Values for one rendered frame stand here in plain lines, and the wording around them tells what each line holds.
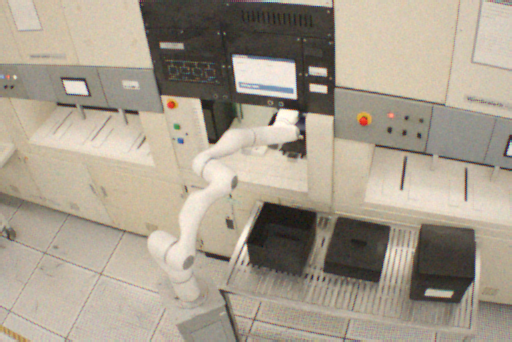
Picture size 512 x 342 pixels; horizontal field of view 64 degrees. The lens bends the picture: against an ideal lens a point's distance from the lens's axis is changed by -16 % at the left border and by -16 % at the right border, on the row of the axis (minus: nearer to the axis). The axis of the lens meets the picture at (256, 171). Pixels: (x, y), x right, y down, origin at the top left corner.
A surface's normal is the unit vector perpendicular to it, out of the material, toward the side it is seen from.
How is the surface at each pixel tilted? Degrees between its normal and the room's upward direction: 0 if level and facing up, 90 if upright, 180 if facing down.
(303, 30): 90
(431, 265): 0
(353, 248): 0
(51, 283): 0
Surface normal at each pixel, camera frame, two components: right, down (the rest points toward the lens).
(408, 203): -0.09, -0.70
